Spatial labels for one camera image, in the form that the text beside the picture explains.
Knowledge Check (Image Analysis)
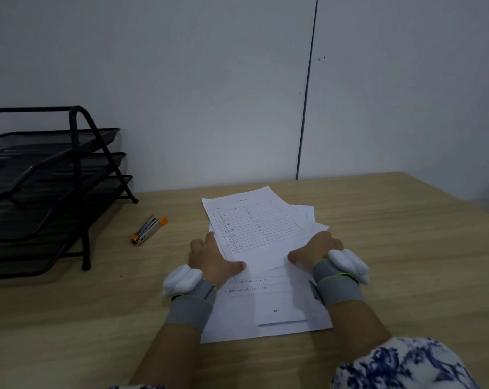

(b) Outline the person's left hand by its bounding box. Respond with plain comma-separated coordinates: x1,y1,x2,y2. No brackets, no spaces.
188,232,247,290

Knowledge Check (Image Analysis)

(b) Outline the person's right hand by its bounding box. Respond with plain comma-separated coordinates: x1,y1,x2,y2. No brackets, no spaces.
288,230,345,276

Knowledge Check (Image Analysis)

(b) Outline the paper sheet with printed table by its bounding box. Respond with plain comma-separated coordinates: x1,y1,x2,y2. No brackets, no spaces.
202,186,310,273

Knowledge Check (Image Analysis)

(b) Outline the person's right forearm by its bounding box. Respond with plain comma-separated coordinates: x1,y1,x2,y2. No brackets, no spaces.
327,297,393,367

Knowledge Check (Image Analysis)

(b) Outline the person's left forearm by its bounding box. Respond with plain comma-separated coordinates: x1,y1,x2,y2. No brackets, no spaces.
128,322,205,389

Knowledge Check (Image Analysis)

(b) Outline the blank white paper sheet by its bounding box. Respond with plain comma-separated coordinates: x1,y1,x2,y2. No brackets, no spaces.
287,204,330,256

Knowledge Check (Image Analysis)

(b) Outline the paper sheet with text lines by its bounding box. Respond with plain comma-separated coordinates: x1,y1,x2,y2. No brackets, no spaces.
223,264,308,327

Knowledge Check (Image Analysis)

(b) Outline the grey right wrist band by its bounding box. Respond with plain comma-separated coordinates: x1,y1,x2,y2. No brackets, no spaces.
309,259,365,308

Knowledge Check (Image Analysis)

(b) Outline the grey wrist band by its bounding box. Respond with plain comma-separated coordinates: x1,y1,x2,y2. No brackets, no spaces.
164,279,217,333
309,259,365,308

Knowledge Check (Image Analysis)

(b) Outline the white right wrist tracker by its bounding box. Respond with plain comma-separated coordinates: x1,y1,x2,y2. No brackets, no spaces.
328,249,370,286

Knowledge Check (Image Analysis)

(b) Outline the white wrist tracker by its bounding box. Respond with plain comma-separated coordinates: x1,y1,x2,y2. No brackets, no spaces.
328,249,370,286
162,265,204,297

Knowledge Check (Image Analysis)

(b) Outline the white left wrist tracker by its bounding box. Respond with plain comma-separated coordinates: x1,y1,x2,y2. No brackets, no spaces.
162,265,204,297

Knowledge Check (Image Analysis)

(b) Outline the large white paper sheet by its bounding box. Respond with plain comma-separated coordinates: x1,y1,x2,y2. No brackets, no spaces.
199,271,334,344

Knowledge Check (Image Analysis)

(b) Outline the grey left wrist band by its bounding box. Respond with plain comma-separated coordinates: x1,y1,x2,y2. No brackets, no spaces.
164,279,217,333

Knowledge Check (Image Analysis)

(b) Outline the orange and grey stapler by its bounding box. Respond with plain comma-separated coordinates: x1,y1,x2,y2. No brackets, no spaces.
131,214,168,246

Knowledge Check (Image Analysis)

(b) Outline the blue and white floral sleeve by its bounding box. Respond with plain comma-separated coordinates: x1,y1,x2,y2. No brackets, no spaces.
331,336,482,389

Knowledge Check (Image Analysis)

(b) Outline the black mesh document tray rack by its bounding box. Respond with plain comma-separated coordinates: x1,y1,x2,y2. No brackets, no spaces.
0,105,139,281

